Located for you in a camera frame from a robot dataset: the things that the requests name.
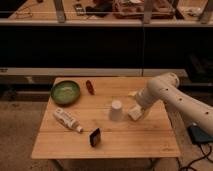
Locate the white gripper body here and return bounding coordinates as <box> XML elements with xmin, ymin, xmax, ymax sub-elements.
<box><xmin>128</xmin><ymin>88</ymin><xmax>157</xmax><ymax>109</ymax></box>

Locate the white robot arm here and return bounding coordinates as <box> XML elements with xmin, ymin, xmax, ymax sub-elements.
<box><xmin>128</xmin><ymin>73</ymin><xmax>213</xmax><ymax>134</ymax></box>

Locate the black eraser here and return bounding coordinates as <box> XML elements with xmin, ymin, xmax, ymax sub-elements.
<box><xmin>89</xmin><ymin>128</ymin><xmax>101</xmax><ymax>147</ymax></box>

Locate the green ceramic bowl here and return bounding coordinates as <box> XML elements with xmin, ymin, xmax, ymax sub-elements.
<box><xmin>50</xmin><ymin>80</ymin><xmax>80</xmax><ymax>105</ymax></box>

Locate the white rectangular block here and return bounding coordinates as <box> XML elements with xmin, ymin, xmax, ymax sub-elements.
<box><xmin>128</xmin><ymin>105</ymin><xmax>145</xmax><ymax>121</ymax></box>

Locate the small red-brown object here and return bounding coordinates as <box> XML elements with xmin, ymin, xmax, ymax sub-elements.
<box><xmin>86</xmin><ymin>80</ymin><xmax>95</xmax><ymax>95</ymax></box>

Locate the wooden table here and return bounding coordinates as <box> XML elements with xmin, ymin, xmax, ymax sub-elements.
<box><xmin>32</xmin><ymin>77</ymin><xmax>180</xmax><ymax>159</ymax></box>

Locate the black power adapter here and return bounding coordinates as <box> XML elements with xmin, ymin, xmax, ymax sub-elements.
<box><xmin>187</xmin><ymin>125</ymin><xmax>213</xmax><ymax>144</ymax></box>

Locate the white tube with label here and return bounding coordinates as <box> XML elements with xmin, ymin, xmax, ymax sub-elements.
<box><xmin>53</xmin><ymin>108</ymin><xmax>83</xmax><ymax>133</ymax></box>

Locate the tray of items on shelf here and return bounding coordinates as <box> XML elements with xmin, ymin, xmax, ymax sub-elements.
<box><xmin>113</xmin><ymin>0</ymin><xmax>175</xmax><ymax>18</ymax></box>

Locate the black device on shelf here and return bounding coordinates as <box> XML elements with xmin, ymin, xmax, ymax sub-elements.
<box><xmin>73</xmin><ymin>4</ymin><xmax>85</xmax><ymax>16</ymax></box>

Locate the black cable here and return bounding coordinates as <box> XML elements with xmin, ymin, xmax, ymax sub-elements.
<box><xmin>178</xmin><ymin>143</ymin><xmax>213</xmax><ymax>171</ymax></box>

